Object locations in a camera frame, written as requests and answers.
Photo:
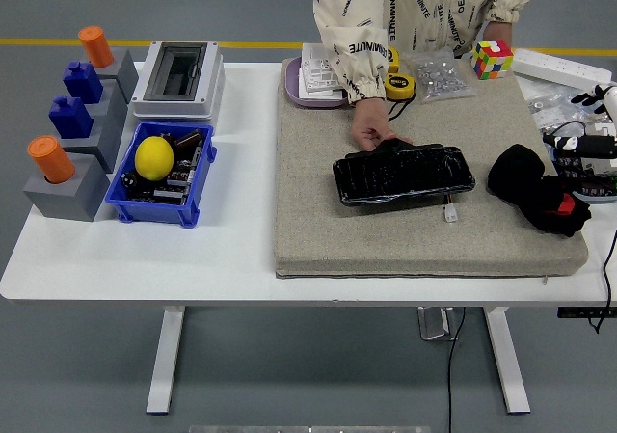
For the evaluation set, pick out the person's right hand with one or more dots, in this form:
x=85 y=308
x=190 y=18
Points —
x=371 y=122

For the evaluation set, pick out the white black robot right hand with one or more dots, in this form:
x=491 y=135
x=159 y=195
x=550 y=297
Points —
x=608 y=99

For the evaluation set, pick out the person's left hand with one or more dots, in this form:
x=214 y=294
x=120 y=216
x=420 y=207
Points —
x=497 y=32

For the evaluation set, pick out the black glossy panel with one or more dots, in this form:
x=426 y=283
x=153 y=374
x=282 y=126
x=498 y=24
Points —
x=400 y=177

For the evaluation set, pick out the black rag with red tag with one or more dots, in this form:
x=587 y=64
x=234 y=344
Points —
x=516 y=172

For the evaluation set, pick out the person's right forearm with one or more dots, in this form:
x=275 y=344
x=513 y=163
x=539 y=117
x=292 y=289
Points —
x=356 y=66

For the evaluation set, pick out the colourful puzzle cube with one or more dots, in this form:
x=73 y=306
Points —
x=491 y=62

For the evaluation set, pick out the yellow tape measure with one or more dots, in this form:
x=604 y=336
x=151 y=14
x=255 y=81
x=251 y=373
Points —
x=393 y=59
x=400 y=86

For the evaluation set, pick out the white power strip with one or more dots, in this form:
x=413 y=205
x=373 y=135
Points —
x=559 y=69

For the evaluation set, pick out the clear plastic parts bags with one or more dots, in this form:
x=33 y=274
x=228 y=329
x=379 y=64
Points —
x=549 y=105

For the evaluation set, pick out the white printed paper pack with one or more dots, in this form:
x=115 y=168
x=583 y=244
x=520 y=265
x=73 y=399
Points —
x=320 y=83
x=315 y=57

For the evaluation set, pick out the white circuit breaker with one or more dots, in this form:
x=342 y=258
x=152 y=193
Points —
x=600 y=165

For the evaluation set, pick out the clear bag of metal screws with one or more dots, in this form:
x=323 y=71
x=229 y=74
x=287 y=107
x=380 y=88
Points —
x=438 y=78

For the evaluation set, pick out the person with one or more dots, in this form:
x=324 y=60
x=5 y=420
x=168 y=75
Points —
x=424 y=8

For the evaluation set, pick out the purple tray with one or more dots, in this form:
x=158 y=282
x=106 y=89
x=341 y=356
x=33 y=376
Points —
x=291 y=83

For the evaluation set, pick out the blue tray of electronics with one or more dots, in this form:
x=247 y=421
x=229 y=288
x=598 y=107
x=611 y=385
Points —
x=595 y=197

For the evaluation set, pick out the grey-brown mat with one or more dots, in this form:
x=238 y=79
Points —
x=385 y=240

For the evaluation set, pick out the brown cylindrical capacitor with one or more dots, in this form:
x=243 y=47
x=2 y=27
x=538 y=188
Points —
x=189 y=140

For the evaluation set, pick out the dark circuit board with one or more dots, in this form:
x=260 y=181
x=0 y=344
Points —
x=179 y=175
x=169 y=195

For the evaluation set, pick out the yellow lemon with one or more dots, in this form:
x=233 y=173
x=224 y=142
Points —
x=154 y=158

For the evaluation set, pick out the blue plastic bin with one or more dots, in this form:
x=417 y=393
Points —
x=159 y=213

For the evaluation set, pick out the black round component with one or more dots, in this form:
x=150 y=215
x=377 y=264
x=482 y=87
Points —
x=129 y=179

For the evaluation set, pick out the grey square holder block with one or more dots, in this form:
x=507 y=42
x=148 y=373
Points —
x=113 y=143
x=124 y=73
x=115 y=100
x=67 y=201

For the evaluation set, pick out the white table leg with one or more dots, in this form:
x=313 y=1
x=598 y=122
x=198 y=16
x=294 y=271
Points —
x=164 y=356
x=508 y=356

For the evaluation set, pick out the orange cylinder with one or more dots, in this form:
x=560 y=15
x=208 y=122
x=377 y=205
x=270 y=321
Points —
x=96 y=47
x=50 y=160

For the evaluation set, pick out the blue stepped block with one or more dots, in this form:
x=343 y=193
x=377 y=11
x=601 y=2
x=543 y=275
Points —
x=83 y=83
x=71 y=118

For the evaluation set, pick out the white electrical enclosure box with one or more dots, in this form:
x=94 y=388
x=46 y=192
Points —
x=214 y=66

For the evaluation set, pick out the metal bracket under table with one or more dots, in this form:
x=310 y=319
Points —
x=436 y=324

